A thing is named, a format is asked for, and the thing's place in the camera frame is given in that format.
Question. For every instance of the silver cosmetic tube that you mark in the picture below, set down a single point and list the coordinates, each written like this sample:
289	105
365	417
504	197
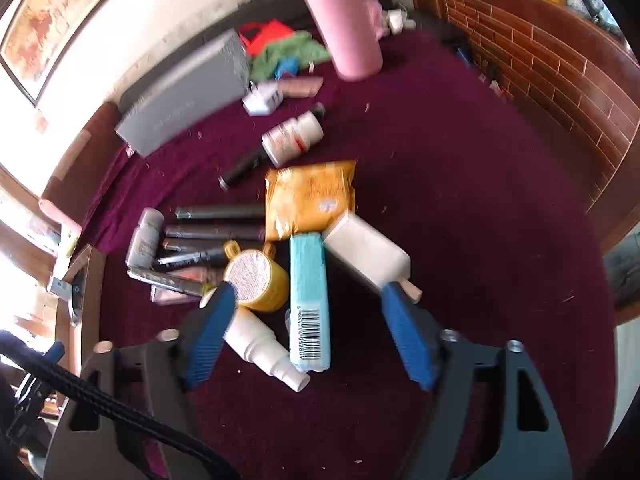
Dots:
167	282

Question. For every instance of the small white bottle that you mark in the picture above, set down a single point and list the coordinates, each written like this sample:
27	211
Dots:
142	240

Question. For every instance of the green cloth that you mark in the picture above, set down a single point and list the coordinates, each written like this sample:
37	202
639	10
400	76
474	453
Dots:
290	50

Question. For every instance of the black marker purple caps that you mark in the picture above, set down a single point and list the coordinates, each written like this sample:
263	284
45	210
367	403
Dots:
215	232

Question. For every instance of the brown cushion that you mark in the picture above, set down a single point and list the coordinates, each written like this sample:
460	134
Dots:
75	160

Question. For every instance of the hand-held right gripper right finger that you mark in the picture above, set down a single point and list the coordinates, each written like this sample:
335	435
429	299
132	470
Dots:
410	340

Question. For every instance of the maroon blanket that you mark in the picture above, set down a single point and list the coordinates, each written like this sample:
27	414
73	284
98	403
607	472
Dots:
450	185

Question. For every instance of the red bag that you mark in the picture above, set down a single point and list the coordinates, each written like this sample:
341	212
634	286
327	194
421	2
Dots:
262	35

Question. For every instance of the small white object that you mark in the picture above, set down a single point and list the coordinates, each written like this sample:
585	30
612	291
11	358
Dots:
400	21

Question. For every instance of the framed painting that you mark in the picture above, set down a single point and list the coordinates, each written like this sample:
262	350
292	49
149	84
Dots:
55	15

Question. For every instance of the yellow jar with ears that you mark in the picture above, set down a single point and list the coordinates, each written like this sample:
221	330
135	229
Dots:
257	277

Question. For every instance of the black marker tan caps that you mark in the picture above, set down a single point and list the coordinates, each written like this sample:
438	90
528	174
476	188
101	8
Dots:
192	245

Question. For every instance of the wooden brick-pattern cabinet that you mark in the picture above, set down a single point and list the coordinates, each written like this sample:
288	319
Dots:
545	60

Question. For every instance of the black marker grey cap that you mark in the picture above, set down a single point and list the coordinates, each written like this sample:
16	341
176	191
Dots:
245	165

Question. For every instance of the small blue object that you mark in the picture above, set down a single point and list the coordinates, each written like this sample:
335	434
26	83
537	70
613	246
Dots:
290	65

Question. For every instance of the black pen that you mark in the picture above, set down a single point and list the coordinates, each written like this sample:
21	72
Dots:
190	258

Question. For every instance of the wooden side table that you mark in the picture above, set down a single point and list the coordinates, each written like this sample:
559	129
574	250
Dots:
92	280

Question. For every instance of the wall poster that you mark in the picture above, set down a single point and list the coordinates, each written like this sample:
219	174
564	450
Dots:
622	270

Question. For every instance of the teal box with barcode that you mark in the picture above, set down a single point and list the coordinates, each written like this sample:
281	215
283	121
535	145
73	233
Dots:
309	285

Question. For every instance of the pink plush toy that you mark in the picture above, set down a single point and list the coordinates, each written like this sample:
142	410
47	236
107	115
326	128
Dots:
377	15

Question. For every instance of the black marker green caps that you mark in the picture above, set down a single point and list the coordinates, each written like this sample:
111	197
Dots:
220	211

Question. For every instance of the white spray bottle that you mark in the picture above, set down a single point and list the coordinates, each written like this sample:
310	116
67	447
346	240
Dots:
255	342

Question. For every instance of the pink cosmetic case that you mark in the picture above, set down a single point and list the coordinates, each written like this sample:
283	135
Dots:
192	275

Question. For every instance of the pink thermos bottle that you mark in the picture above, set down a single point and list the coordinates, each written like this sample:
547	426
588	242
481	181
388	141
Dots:
345	25

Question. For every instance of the white pill bottle red label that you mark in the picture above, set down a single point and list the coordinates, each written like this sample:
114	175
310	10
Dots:
292	140

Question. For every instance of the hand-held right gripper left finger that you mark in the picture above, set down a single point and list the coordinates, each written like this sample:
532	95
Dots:
210	340

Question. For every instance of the orange packet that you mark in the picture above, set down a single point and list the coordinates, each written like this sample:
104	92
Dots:
310	195

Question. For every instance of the white charger plug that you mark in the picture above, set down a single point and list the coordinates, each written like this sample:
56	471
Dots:
262	99

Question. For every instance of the long grey box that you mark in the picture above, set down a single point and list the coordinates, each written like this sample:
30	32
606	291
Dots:
185	90

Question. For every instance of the white rectangular box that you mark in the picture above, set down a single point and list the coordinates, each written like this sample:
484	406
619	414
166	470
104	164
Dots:
365	250

